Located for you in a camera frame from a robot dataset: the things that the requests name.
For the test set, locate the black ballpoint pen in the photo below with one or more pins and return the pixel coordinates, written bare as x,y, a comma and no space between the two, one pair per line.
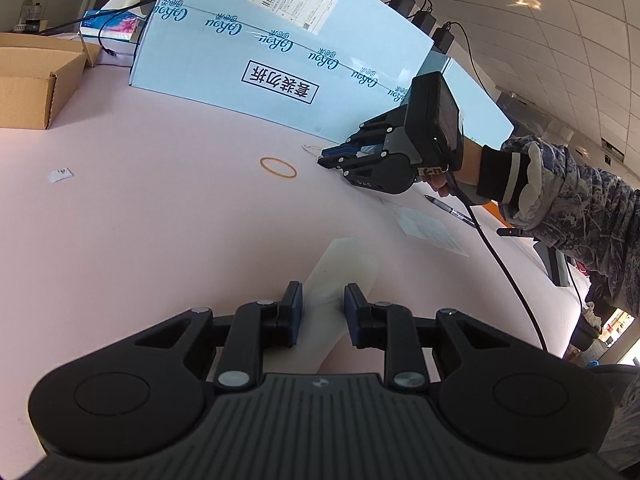
450,210

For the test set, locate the small white paper tag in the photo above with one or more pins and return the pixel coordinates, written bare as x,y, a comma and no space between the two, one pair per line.
61,174

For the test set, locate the blue tissue box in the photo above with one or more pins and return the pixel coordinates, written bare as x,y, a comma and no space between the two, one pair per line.
110,25

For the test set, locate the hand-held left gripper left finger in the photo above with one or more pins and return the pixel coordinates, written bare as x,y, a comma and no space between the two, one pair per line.
295,312

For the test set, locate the white shopping bag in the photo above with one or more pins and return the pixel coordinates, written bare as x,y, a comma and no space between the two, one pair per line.
345,265

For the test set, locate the tan rubber band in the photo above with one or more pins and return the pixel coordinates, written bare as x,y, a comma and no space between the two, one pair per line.
295,172

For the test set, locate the small black stick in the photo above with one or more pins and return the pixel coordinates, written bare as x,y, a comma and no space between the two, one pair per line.
512,231

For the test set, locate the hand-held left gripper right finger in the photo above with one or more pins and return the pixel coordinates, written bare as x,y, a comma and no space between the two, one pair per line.
352,316

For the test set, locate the orange white box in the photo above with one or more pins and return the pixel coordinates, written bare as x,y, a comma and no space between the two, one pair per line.
496,207

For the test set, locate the clear plastic sheet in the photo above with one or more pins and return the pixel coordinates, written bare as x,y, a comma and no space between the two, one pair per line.
425,227

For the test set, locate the open brown cardboard box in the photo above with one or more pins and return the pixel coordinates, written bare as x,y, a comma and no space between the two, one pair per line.
25,100

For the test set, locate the glass jar dark base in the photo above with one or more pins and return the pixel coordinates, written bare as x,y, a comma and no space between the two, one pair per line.
34,20

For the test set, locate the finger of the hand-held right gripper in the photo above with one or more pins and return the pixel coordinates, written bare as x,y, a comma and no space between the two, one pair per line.
340,152
380,125

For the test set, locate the black power adapter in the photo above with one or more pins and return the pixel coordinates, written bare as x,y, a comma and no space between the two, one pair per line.
442,39
402,4
422,20

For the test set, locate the person's right hand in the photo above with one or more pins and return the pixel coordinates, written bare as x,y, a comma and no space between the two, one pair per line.
470,167

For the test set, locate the person's right forearm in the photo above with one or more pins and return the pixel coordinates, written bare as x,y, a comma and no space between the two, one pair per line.
575,200

